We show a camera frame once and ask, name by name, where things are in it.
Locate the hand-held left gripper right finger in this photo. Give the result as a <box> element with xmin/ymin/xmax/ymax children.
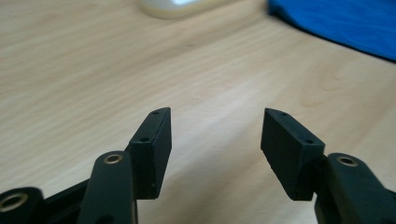
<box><xmin>260</xmin><ymin>107</ymin><xmax>327</xmax><ymax>202</ymax></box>

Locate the blue cloth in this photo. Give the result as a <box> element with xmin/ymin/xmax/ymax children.
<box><xmin>266</xmin><ymin>0</ymin><xmax>396</xmax><ymax>63</ymax></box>

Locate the white round dish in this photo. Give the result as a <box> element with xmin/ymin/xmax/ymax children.
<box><xmin>138</xmin><ymin>0</ymin><xmax>232</xmax><ymax>20</ymax></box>

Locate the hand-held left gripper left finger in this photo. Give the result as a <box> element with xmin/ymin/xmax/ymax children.
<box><xmin>124</xmin><ymin>106</ymin><xmax>173</xmax><ymax>201</ymax></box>

